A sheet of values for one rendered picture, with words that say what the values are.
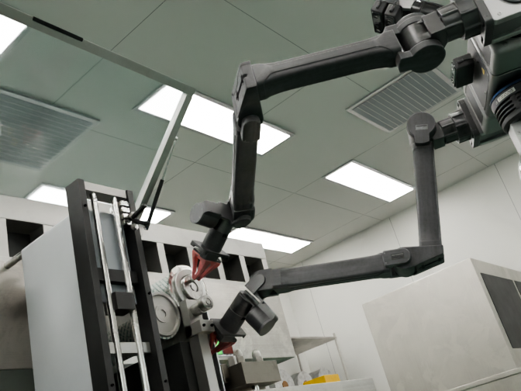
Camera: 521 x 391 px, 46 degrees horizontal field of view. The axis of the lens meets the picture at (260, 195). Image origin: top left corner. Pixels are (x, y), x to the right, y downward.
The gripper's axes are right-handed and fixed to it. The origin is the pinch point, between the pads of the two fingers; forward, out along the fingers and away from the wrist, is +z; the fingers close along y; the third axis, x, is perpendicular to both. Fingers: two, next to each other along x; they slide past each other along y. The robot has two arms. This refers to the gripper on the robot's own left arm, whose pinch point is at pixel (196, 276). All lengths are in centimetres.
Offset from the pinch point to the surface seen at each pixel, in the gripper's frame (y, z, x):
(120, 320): -17.5, 15.9, 0.7
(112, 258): -33.4, -2.8, -5.9
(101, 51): -24, -44, 54
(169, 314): -8.7, 9.5, -5.7
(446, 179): 418, -79, 168
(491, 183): 440, -94, 137
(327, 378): 16.2, 4.1, -41.4
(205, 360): -2.6, 14.5, -18.8
